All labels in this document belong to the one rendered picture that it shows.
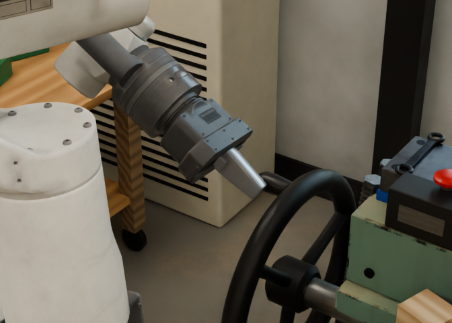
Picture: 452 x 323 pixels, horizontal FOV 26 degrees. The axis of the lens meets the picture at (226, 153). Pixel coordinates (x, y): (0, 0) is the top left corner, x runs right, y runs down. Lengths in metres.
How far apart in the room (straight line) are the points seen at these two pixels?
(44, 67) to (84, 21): 1.86
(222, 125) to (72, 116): 0.63
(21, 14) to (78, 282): 0.16
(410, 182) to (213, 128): 0.25
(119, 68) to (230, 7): 1.26
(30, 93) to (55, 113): 1.70
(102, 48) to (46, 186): 0.64
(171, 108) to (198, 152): 0.07
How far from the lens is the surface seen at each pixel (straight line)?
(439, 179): 1.01
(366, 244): 1.06
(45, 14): 0.47
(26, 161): 0.50
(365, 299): 1.08
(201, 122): 1.14
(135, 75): 1.14
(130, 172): 2.42
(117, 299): 0.56
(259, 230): 1.07
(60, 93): 2.22
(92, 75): 1.18
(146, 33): 1.18
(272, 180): 1.15
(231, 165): 1.15
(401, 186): 1.02
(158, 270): 2.52
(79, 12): 0.48
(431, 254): 1.03
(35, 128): 0.53
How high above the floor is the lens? 1.56
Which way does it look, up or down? 32 degrees down
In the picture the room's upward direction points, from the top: straight up
